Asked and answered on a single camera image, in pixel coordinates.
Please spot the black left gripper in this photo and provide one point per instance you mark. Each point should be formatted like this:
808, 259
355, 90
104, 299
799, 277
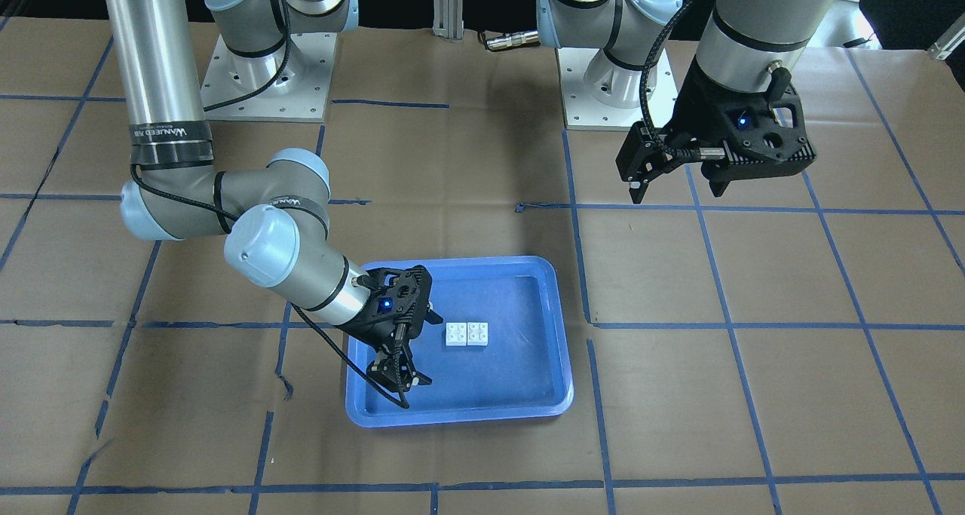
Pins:
695, 113

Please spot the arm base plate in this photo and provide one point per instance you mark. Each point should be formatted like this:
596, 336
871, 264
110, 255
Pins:
598, 95
300, 94

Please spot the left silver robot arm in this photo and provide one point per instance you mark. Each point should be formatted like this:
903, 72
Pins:
744, 41

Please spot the aluminium frame post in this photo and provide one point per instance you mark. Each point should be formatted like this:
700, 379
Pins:
447, 21

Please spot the white block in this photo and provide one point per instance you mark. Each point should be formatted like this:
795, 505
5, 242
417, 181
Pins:
455, 334
477, 334

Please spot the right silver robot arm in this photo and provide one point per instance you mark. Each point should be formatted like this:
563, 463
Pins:
274, 218

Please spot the blue plastic tray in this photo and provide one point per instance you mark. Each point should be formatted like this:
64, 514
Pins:
501, 351

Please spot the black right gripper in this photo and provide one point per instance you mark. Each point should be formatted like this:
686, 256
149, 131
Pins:
367, 329

